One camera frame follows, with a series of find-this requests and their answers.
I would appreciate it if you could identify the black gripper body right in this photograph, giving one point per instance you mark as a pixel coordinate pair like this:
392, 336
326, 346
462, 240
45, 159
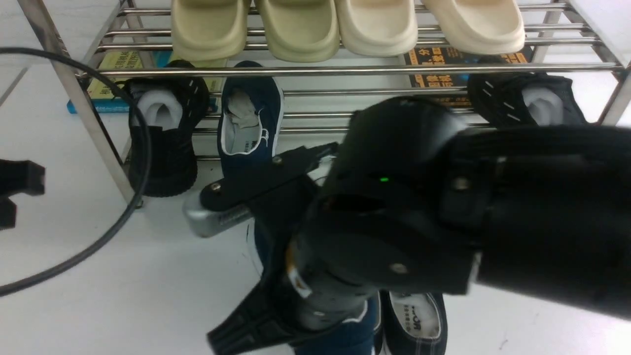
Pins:
282, 200

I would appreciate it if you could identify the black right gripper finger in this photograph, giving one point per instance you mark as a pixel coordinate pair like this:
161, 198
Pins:
272, 314

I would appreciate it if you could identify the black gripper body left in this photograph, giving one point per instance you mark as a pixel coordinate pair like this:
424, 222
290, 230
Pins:
18, 177

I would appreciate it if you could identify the navy slip-on shoe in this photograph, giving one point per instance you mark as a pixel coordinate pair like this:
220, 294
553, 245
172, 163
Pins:
252, 110
363, 337

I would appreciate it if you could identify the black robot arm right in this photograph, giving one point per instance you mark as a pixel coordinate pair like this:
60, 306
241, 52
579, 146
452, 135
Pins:
414, 201

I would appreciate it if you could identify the stainless steel shoe rack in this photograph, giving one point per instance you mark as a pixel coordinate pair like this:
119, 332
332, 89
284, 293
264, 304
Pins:
72, 74

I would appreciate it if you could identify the black knit sneaker left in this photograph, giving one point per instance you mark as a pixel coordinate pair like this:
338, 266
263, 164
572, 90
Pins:
172, 108

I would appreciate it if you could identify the black knit sneaker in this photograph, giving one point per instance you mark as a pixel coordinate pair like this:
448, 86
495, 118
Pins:
172, 108
513, 99

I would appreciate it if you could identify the black lace-up canvas sneaker right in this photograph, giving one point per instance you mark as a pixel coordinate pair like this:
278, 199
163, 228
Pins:
414, 324

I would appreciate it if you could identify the olive green slipper right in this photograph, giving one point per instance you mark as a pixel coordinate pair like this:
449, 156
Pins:
300, 31

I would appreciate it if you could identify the olive green slipper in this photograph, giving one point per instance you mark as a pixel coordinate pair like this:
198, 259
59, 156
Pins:
300, 31
204, 30

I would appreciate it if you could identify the olive green slipper left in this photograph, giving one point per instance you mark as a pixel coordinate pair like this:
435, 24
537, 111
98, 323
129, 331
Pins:
204, 30

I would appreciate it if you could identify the cream slipper left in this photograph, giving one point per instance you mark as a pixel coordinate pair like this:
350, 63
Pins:
378, 28

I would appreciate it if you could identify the cream slipper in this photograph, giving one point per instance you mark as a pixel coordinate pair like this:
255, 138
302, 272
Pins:
486, 27
378, 28

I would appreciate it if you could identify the black and orange book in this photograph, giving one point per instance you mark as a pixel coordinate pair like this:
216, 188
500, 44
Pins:
435, 56

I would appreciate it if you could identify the cream slipper right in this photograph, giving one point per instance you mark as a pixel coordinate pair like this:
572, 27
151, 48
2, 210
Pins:
486, 27

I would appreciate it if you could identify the black knit sneaker right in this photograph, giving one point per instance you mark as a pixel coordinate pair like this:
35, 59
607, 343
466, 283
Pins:
513, 99

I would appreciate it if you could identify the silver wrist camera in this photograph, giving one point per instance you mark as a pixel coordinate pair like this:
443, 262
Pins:
205, 223

